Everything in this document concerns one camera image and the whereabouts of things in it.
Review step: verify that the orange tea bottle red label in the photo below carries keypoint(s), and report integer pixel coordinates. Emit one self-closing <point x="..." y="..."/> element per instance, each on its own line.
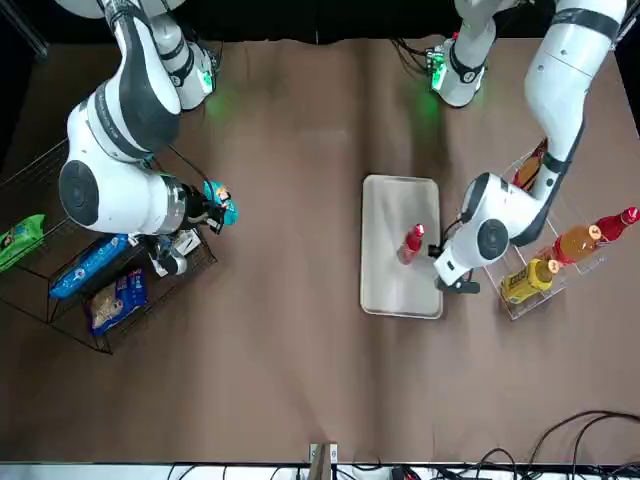
<point x="575" y="243"/>
<point x="526" y="172"/>

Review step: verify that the green chips packet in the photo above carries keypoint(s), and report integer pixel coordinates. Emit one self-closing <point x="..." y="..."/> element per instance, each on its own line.
<point x="20" y="240"/>

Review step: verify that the white rectangular tray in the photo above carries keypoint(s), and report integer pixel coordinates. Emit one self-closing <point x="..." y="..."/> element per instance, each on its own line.
<point x="390" y="280"/>

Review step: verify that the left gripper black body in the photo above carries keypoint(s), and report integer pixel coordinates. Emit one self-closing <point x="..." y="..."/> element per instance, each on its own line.
<point x="456" y="286"/>

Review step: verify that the clear acrylic stepped shelf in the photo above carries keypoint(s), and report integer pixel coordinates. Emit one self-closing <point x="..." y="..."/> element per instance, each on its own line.
<point x="530" y="310"/>

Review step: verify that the aluminium camera post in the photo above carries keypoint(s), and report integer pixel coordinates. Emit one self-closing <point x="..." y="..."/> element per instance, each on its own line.
<point x="322" y="462"/>

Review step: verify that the black frame rail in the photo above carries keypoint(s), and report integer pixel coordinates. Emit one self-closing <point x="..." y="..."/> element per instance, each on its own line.
<point x="25" y="30"/>

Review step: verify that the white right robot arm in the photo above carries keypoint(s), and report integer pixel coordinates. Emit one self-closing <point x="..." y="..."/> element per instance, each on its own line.
<point x="125" y="200"/>

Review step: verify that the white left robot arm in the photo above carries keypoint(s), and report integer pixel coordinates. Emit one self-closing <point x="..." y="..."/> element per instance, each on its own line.
<point x="560" y="75"/>

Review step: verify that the dark blue cracker packet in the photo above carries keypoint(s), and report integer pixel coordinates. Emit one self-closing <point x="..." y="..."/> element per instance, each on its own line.
<point x="120" y="300"/>

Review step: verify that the teal chips packet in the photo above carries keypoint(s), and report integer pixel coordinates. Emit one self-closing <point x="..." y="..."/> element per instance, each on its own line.
<point x="229" y="202"/>
<point x="148" y="161"/>

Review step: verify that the red cola bottle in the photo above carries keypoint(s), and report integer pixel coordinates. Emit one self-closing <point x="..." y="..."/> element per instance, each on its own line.
<point x="617" y="223"/>
<point x="411" y="245"/>

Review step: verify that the yellow label drink bottle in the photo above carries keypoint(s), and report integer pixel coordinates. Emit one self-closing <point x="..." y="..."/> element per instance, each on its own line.
<point x="525" y="282"/>

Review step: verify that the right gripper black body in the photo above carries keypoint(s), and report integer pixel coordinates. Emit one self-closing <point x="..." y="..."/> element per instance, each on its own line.
<point x="195" y="210"/>

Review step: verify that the light blue cookie packet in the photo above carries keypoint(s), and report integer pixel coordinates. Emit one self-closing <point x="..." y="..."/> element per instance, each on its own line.
<point x="85" y="267"/>

